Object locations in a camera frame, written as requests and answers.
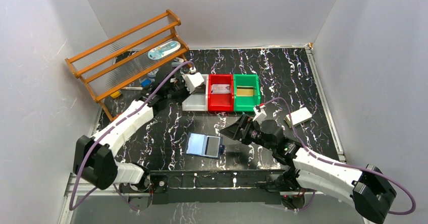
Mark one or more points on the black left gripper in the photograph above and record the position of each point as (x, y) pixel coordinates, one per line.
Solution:
(182, 87)

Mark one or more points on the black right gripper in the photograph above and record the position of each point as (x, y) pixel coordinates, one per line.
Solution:
(233, 131)

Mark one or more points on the blue card holder wallet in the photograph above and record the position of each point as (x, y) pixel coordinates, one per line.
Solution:
(196, 143)

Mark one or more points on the grey card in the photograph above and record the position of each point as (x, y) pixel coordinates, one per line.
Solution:
(212, 147)

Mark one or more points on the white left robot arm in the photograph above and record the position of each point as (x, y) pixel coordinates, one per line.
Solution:
(94, 159)

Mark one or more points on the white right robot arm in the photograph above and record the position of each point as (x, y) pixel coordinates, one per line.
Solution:
(370, 194)

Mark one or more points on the white VIP card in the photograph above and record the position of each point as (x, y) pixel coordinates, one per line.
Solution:
(220, 89)

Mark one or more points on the gold credit card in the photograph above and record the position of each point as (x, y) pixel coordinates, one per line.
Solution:
(245, 91)

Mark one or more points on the white plastic bin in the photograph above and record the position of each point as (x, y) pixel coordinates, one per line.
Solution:
(198, 101)

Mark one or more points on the pale green tape dispenser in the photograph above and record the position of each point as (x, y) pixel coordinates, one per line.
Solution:
(177, 61)

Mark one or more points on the green plastic bin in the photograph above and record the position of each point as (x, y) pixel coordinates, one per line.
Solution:
(246, 103)

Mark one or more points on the small blue box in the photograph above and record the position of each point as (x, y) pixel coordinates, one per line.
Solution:
(145, 82)

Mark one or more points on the red plastic bin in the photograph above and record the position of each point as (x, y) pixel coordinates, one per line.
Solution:
(220, 102)

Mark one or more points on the white marker pen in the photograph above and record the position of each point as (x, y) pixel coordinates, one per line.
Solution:
(131, 88)

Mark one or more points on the yellow small block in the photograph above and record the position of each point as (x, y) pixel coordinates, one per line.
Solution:
(116, 94)

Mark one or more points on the white box with red logo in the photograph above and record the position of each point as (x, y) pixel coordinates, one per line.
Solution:
(298, 117)

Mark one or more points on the orange wooden shelf rack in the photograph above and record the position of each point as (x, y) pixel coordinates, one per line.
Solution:
(122, 59)

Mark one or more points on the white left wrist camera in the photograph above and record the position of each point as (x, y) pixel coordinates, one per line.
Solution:
(192, 81)

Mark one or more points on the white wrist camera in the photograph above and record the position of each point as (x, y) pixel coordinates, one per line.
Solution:
(192, 81)
(259, 113)

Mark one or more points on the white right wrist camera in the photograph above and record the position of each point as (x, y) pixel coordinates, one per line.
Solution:
(259, 113)

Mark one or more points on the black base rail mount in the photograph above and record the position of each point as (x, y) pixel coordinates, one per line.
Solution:
(245, 186)

